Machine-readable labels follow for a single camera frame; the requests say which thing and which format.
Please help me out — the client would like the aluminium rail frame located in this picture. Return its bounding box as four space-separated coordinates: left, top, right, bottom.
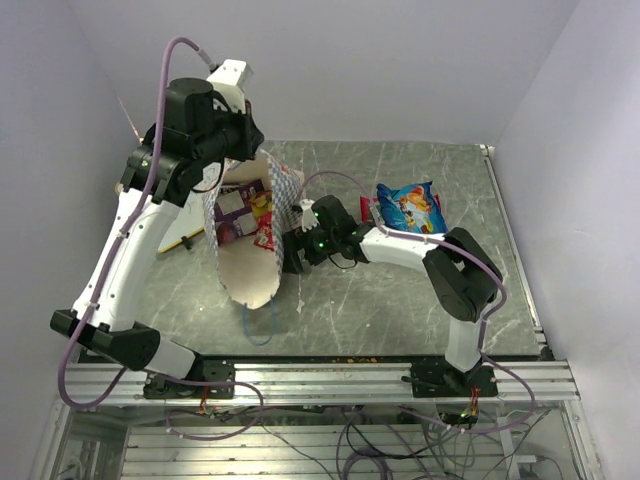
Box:
31 356 605 479

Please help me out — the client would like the blue Slendy snack bag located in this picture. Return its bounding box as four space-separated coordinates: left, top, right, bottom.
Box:
376 181 448 235

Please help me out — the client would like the orange snack packet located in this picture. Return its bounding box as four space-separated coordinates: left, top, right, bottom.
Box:
250 190 274 251

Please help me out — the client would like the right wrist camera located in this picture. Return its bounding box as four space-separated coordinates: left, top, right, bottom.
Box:
292 198 320 233

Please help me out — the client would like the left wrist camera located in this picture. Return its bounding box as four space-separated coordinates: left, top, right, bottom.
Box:
207 59 253 114

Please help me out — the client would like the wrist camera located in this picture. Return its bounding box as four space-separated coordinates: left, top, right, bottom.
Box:
292 198 320 233
207 59 253 114

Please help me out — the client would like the small whiteboard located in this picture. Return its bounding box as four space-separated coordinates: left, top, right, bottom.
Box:
157 163 222 254

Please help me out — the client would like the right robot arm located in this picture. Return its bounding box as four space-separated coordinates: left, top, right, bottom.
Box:
283 195 506 396

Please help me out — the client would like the red snack bag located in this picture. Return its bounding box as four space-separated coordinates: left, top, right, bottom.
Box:
359 191 448 234

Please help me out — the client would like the checkered paper bag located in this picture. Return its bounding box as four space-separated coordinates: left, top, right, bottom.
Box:
199 147 306 347

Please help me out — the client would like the purple snack packet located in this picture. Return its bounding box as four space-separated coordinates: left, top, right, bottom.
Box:
214 179 272 244

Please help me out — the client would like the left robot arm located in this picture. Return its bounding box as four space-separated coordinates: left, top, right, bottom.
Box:
50 75 264 397

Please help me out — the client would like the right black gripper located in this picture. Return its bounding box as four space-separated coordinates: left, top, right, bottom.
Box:
281 219 338 274

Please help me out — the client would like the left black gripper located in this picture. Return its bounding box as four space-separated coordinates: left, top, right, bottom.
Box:
196 95 268 167

